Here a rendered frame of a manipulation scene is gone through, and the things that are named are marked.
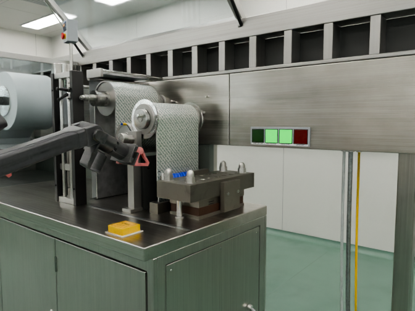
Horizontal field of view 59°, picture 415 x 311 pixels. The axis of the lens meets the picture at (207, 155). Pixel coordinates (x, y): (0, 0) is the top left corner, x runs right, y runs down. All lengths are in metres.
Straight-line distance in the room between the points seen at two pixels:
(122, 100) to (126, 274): 0.73
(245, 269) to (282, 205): 2.70
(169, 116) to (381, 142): 0.74
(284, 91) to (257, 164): 2.84
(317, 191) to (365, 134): 2.66
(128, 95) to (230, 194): 0.60
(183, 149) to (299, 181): 2.65
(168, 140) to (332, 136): 0.59
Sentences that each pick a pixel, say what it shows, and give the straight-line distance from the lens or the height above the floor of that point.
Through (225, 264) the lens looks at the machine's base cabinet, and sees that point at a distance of 1.36.
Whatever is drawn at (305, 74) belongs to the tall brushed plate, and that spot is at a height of 1.41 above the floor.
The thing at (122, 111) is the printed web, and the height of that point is 1.28.
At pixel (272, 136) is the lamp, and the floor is 1.19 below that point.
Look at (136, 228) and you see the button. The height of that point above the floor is 0.91.
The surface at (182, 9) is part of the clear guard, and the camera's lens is 1.74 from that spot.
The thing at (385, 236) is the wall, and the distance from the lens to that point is 3.82.
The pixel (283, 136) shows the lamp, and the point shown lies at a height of 1.19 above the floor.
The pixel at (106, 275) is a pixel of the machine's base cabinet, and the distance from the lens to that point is 1.26.
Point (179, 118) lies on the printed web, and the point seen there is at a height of 1.25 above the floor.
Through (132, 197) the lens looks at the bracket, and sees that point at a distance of 1.43.
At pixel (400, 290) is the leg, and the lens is 1.57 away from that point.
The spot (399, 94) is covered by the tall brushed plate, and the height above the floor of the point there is 1.32.
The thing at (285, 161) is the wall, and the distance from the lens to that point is 4.05.
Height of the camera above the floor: 1.24
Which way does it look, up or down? 5 degrees down
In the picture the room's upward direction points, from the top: straight up
